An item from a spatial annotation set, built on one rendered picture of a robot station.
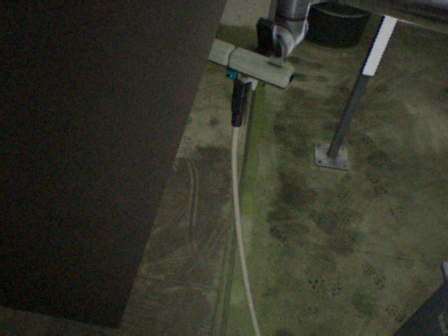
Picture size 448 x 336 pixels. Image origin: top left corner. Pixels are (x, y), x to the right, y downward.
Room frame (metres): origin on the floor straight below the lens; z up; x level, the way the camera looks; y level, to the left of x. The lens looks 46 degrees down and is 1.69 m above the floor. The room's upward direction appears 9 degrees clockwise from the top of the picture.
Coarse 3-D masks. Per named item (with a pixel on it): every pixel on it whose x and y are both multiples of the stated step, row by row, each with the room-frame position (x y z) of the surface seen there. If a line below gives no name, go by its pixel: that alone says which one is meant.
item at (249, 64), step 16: (224, 48) 0.89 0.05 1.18; (240, 48) 0.90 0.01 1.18; (224, 64) 0.87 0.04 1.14; (240, 64) 0.85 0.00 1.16; (256, 64) 0.84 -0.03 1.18; (272, 64) 0.84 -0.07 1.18; (240, 80) 0.86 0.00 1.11; (272, 80) 0.82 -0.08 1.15; (288, 80) 0.81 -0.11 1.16; (240, 96) 0.86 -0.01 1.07; (240, 112) 0.86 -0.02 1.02
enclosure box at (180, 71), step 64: (0, 0) 0.48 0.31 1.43; (64, 0) 0.48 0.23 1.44; (128, 0) 0.49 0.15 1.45; (192, 0) 0.49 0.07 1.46; (0, 64) 0.48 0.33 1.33; (64, 64) 0.48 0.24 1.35; (128, 64) 0.49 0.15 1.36; (192, 64) 0.49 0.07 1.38; (0, 128) 0.48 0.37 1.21; (64, 128) 0.48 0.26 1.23; (128, 128) 0.48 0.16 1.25; (0, 192) 0.48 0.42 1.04; (64, 192) 0.48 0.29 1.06; (128, 192) 0.48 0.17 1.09; (0, 256) 0.47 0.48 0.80; (64, 256) 0.48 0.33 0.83; (128, 256) 0.48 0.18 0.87
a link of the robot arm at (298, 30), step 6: (276, 18) 1.14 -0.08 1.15; (306, 18) 1.15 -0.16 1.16; (282, 24) 1.11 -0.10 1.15; (288, 24) 1.11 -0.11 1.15; (294, 24) 1.12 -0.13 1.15; (300, 24) 1.12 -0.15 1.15; (306, 24) 1.18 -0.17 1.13; (288, 30) 1.09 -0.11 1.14; (294, 30) 1.11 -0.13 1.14; (300, 30) 1.13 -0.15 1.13; (306, 30) 1.18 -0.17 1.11; (294, 36) 1.09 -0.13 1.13; (300, 36) 1.13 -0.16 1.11; (294, 42) 1.08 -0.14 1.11
